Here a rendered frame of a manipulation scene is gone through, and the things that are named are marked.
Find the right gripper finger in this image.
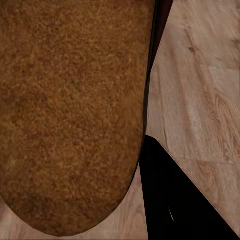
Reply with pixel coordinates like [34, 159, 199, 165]
[139, 135, 240, 240]

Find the sandal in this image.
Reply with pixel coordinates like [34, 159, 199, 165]
[0, 0, 174, 237]

